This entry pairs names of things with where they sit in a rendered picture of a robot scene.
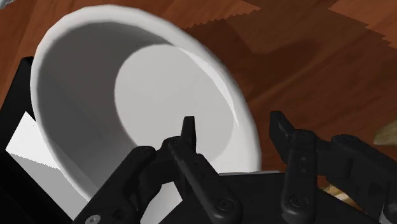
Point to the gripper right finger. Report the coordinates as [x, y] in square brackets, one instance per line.
[299, 167]

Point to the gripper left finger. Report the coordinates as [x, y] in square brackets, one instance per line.
[198, 173]

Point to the olive tan object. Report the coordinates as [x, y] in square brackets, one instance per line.
[387, 134]

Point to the white cup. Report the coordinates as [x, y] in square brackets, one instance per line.
[93, 102]

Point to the black framed white panel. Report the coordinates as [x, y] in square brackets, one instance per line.
[15, 105]

